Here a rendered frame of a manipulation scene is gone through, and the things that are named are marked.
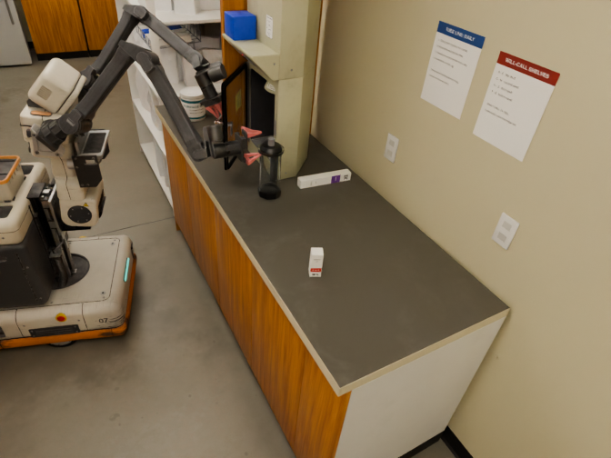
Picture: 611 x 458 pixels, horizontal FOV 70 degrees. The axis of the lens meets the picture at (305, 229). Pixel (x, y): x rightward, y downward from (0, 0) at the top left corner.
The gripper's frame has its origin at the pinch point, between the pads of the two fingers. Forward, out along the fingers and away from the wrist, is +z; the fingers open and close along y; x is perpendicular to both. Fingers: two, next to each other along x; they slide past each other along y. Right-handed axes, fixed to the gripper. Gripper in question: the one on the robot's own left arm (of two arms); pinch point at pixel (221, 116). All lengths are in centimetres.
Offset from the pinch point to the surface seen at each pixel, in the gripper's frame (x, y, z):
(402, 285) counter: 55, -67, 61
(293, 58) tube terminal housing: -1.0, -39.7, -13.0
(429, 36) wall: 0, -91, -5
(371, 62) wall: -24, -65, 3
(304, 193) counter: 7.9, -25.6, 41.4
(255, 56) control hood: 9.0, -29.4, -19.7
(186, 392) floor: 60, 52, 109
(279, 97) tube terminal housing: 2.3, -29.5, -0.9
